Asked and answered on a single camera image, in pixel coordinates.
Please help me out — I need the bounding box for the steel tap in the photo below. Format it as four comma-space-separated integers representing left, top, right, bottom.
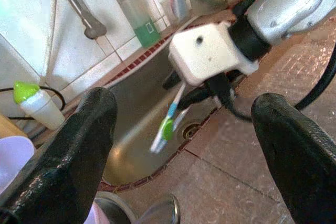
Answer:
56, 0, 108, 39

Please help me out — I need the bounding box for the blue green white brush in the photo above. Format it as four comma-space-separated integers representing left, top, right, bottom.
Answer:
149, 83, 190, 154

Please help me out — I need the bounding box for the purple plastic bowl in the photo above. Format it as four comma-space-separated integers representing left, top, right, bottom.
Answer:
84, 202, 111, 224
0, 135, 37, 196

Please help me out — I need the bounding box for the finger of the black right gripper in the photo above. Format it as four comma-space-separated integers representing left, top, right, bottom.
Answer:
177, 89, 215, 111
162, 71, 182, 90

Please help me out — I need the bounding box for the steel bowl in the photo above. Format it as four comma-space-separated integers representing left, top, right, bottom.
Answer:
93, 191, 181, 224

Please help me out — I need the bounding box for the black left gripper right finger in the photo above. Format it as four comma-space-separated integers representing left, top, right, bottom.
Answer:
251, 92, 336, 224

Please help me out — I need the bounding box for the black power cable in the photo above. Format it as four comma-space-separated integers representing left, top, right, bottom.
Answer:
0, 85, 66, 112

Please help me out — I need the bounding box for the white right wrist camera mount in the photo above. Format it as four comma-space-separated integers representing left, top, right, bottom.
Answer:
169, 22, 259, 86

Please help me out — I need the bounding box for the white bottle green cap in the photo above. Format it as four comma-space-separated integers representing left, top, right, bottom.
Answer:
13, 81, 66, 131

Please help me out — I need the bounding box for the clear bottle green liquid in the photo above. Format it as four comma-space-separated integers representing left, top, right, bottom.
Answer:
109, 0, 162, 48

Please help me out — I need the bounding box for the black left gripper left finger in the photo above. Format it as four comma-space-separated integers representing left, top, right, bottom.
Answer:
0, 87, 118, 224

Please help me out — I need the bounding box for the steel kitchen sink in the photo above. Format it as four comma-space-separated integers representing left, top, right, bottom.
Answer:
101, 15, 224, 187

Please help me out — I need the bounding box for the white hose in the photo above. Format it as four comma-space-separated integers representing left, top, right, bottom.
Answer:
45, 0, 60, 79

